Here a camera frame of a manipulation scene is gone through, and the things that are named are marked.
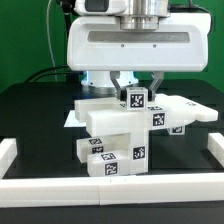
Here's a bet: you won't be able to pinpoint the white cable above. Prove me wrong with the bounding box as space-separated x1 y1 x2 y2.
45 0 58 83

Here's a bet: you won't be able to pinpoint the white tagged cube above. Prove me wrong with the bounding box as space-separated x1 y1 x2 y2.
126 87 148 110
167 126 185 136

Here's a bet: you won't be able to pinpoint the black cables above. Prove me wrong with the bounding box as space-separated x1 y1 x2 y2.
22 64 83 84

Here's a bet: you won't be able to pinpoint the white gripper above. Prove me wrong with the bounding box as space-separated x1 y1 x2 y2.
67 13 211 101

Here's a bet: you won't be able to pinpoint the white chair back frame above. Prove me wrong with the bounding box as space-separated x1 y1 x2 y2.
75 94 218 137

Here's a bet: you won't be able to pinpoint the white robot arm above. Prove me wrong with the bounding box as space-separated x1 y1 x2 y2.
67 0 213 94

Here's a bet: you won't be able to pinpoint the white tagged base sheet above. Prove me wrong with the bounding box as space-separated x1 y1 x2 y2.
64 110 77 127

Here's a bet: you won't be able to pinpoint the white chair seat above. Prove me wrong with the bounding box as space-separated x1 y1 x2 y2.
112 131 149 175

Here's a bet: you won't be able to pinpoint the white U-shaped fence wall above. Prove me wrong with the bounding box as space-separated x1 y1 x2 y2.
0 138 224 208

